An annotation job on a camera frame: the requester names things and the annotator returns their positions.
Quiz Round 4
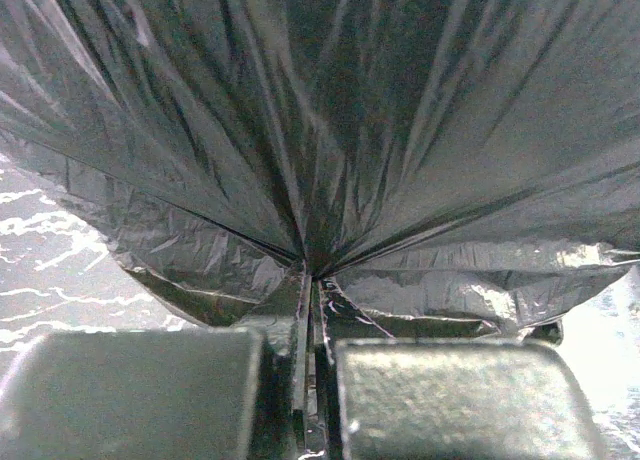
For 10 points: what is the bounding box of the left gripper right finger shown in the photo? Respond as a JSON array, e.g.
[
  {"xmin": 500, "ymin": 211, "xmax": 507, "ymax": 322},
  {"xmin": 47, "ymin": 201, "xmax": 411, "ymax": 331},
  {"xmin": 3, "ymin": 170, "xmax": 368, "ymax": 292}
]
[{"xmin": 313, "ymin": 280, "xmax": 605, "ymax": 459}]

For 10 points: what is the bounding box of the black trash bag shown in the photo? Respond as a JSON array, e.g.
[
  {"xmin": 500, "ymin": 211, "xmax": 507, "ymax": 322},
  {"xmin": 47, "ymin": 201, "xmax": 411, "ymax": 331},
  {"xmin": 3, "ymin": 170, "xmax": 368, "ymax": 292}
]
[{"xmin": 1, "ymin": 0, "xmax": 639, "ymax": 332}]

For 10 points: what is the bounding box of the black marble pattern mat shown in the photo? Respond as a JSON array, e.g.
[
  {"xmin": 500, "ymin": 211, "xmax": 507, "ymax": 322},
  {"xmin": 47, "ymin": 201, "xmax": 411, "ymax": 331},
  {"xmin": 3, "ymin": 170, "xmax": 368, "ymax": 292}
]
[{"xmin": 1, "ymin": 157, "xmax": 194, "ymax": 371}]

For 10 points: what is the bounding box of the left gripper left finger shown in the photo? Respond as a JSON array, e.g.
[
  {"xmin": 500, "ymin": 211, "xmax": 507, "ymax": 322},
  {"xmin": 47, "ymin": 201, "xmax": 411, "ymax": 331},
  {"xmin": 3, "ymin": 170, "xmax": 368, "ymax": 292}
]
[{"xmin": 1, "ymin": 265, "xmax": 308, "ymax": 459}]

